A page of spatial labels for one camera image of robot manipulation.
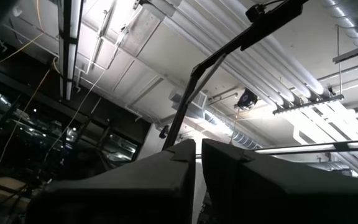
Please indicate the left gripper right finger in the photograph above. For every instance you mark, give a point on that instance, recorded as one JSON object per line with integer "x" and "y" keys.
{"x": 291, "y": 199}

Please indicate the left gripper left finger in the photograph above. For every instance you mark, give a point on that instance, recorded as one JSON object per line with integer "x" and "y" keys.
{"x": 120, "y": 199}

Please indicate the bright light strip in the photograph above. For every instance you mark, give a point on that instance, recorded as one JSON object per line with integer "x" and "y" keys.
{"x": 306, "y": 147}

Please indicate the hanging light bar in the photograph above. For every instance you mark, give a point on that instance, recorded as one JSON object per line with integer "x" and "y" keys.
{"x": 309, "y": 105}

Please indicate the round black ceiling device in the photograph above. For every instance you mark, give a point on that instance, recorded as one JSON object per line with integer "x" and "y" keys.
{"x": 246, "y": 99}

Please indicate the white air vent unit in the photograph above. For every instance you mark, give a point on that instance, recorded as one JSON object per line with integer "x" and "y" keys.
{"x": 197, "y": 101}

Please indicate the long fluorescent ceiling light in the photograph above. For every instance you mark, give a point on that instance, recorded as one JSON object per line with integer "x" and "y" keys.
{"x": 71, "y": 31}

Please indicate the spiral ventilation duct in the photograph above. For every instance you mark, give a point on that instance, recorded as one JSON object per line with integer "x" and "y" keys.
{"x": 228, "y": 127}

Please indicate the black aluminium rig frame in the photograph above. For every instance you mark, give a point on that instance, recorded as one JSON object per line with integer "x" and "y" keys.
{"x": 259, "y": 29}

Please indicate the black overhead camera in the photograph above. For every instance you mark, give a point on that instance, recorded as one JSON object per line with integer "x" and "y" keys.
{"x": 253, "y": 12}

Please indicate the silver ceiling duct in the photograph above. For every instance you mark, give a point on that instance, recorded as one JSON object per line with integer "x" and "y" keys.
{"x": 353, "y": 18}

